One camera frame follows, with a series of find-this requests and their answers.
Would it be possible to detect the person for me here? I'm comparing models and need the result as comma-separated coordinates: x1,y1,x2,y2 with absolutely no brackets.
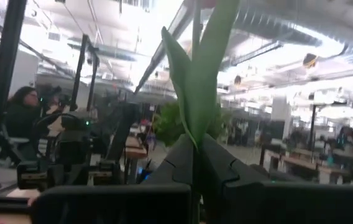
4,86,42,141

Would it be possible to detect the red artificial tulip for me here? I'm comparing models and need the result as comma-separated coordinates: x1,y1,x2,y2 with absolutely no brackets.
160,0,241,224

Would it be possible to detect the black background frame post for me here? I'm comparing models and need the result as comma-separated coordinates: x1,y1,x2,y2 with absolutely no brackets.
70,33,100,113

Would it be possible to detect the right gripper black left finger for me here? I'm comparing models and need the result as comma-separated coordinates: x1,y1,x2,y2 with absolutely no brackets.
29,133,194,224

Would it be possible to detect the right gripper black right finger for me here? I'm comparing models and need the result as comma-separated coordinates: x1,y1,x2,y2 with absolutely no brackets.
201,133,353,224

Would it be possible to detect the green potted plant black pot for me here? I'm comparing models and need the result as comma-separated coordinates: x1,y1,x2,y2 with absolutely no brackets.
153,101,230,147

